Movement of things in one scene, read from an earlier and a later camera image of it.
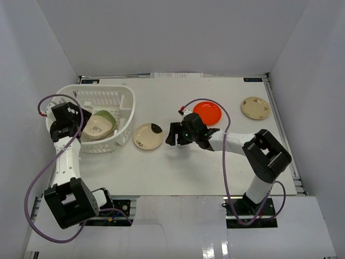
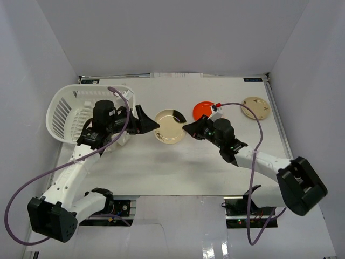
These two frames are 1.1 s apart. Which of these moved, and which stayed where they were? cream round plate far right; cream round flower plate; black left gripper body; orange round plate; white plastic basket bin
Moved: black left gripper body; cream round flower plate
Stayed: white plastic basket bin; orange round plate; cream round plate far right
